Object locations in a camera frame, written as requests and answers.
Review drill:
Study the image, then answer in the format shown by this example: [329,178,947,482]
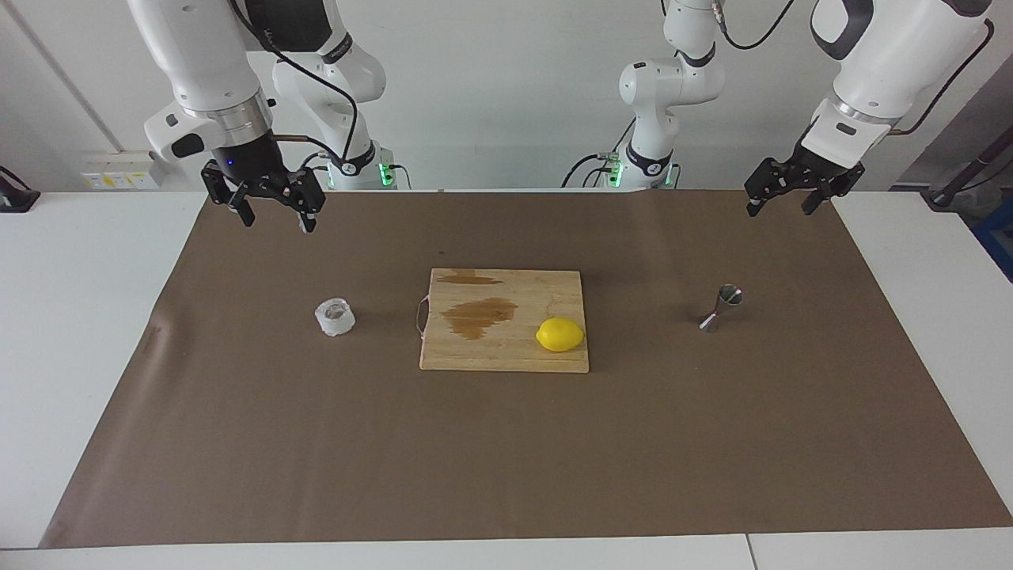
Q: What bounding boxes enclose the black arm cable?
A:
[711,0,996,137]
[228,0,361,163]

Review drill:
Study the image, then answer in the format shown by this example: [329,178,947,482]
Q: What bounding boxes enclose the black clamp base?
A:
[0,166,40,213]

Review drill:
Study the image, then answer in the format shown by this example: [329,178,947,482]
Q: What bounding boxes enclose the blue box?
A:
[972,198,1013,282]

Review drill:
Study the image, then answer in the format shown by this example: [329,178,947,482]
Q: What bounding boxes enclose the black left base cables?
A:
[562,119,638,188]

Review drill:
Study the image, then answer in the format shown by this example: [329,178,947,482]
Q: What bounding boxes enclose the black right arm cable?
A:
[228,0,361,163]

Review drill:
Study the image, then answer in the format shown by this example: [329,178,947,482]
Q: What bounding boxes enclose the wooden cutting board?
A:
[419,268,590,374]

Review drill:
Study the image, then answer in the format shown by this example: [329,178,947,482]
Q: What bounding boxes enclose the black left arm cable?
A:
[711,0,996,137]

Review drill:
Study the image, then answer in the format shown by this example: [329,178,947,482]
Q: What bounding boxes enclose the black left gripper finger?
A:
[745,158,800,218]
[801,168,863,216]

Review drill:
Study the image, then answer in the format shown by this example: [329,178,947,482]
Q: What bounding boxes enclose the metal double jigger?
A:
[699,285,744,333]

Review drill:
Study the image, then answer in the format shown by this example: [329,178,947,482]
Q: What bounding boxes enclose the white wall socket box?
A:
[79,150,167,191]

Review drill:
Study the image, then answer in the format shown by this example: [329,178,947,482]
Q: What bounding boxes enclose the dark metal pole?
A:
[922,131,1013,211]

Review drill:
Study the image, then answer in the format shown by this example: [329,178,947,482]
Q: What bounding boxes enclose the brown paper table mat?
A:
[40,188,1013,549]

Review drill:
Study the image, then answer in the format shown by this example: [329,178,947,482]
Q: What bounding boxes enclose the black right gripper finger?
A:
[202,161,256,228]
[277,170,327,234]

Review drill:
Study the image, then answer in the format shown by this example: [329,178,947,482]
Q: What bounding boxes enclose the yellow lemon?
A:
[536,317,586,353]

